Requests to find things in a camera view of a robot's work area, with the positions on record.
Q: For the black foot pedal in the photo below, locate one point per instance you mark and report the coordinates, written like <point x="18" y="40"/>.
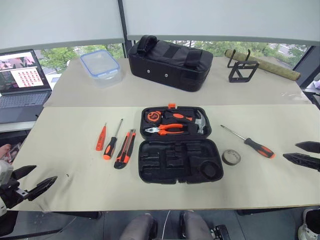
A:
<point x="220" y="232"/>

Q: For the open laptop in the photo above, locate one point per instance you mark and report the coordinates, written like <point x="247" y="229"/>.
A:
<point x="22" y="100"/>

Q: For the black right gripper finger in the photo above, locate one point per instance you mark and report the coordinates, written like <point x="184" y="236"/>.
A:
<point x="310" y="146"/>
<point x="303" y="160"/>

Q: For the black fabric bag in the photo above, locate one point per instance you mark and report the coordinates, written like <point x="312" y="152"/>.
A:
<point x="170" y="62"/>

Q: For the grey rounded shape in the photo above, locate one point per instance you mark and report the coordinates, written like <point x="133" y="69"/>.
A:
<point x="137" y="228"/>
<point x="196" y="227"/>

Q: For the white black shoe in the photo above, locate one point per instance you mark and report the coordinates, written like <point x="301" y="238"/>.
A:
<point x="306" y="228"/>

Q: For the orange black utility knife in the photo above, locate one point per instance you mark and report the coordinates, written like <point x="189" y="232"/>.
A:
<point x="123" y="152"/>

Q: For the black tool case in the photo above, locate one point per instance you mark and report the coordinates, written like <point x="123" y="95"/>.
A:
<point x="175" y="165"/>

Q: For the orange voltage tester pen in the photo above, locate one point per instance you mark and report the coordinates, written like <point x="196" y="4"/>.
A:
<point x="100" y="140"/>

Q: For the orange tape measure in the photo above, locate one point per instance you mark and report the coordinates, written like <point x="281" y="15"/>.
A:
<point x="153" y="116"/>

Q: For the white roller blind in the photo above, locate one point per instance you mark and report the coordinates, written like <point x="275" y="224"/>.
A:
<point x="60" y="20"/>
<point x="220" y="17"/>

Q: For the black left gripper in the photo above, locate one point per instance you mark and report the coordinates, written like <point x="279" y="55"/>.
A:
<point x="11" y="193"/>

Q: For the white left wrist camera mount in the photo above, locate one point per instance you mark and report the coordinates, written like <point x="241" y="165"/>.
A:
<point x="4" y="170"/>

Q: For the grey tape roll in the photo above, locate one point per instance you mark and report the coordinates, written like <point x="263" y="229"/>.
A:
<point x="225" y="156"/>

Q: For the olive rolled mat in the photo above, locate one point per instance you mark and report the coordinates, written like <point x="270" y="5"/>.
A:
<point x="275" y="68"/>

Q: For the dark window frame post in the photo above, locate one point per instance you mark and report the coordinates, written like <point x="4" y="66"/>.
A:
<point x="123" y="22"/>

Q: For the clear container blue lid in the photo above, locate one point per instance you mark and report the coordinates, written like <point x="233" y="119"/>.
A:
<point x="100" y="66"/>

